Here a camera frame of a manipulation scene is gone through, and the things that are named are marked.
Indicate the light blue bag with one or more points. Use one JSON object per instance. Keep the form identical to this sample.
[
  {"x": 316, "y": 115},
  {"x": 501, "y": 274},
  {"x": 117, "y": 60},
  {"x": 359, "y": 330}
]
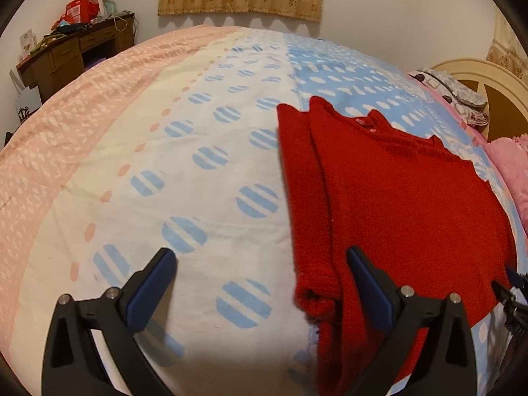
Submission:
[{"x": 108, "y": 6}]

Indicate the red embroidered sweater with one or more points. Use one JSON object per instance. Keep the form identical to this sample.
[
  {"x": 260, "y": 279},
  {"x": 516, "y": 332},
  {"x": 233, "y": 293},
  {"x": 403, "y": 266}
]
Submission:
[{"x": 392, "y": 194}]

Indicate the white card box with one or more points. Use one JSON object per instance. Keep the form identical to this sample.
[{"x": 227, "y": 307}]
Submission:
[{"x": 28, "y": 43}]

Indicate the white pillow with dark hearts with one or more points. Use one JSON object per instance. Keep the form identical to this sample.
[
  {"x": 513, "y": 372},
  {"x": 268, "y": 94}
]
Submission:
[{"x": 478, "y": 117}]

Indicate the dark wooden desk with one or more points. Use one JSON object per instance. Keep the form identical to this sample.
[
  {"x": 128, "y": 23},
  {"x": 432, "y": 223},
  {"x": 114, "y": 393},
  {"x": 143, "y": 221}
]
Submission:
[{"x": 62, "y": 55}]

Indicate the dotted printed bed sheet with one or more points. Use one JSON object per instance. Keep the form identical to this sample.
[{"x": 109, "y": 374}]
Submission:
[{"x": 165, "y": 132}]

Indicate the beige floral side curtain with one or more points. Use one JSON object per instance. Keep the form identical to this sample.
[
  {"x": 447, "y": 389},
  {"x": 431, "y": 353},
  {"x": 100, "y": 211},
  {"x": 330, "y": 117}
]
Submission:
[{"x": 509, "y": 49}]

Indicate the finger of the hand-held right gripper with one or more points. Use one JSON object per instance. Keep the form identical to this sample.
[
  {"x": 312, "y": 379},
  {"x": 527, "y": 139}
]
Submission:
[
  {"x": 515, "y": 309},
  {"x": 517, "y": 280}
]

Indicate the black bag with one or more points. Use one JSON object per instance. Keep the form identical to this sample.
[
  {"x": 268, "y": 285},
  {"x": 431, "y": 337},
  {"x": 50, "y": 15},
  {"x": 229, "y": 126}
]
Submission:
[{"x": 8, "y": 139}]

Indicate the white paper bag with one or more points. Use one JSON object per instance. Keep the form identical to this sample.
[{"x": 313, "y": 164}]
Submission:
[{"x": 27, "y": 101}]

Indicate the dark cloth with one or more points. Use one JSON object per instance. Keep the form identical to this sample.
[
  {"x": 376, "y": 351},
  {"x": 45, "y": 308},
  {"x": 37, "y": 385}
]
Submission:
[{"x": 74, "y": 28}]

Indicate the cream wooden headboard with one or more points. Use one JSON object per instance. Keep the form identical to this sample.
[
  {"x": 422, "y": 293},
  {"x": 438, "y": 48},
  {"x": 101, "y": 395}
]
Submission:
[{"x": 466, "y": 68}]

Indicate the grey patterned pillow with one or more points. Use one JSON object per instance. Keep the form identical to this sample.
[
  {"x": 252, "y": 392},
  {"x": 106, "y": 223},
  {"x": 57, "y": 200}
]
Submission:
[{"x": 458, "y": 86}]

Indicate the red gift box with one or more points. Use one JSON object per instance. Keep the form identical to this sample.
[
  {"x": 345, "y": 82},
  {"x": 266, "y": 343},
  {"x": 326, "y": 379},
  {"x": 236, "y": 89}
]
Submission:
[{"x": 78, "y": 10}]

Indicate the pink floral quilt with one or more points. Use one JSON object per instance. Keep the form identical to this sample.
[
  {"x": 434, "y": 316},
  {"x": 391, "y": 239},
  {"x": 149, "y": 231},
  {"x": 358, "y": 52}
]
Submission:
[{"x": 509, "y": 165}]

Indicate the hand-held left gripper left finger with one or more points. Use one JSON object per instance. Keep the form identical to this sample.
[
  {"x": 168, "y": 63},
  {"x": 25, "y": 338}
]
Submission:
[{"x": 150, "y": 293}]

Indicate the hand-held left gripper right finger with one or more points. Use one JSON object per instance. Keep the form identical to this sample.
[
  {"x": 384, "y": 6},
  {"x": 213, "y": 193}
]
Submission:
[{"x": 371, "y": 293}]

